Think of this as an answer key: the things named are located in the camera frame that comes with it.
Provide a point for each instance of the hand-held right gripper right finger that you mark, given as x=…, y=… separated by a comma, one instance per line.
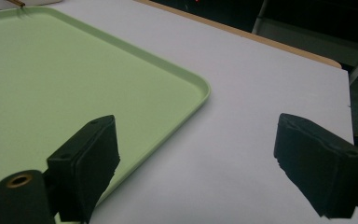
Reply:
x=320, y=161

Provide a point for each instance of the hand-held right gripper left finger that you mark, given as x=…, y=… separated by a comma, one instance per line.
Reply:
x=84, y=161

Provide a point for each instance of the light green tray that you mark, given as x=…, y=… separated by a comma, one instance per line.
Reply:
x=74, y=77

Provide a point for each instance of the brown wooden chopstick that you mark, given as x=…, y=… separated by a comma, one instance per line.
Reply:
x=16, y=2

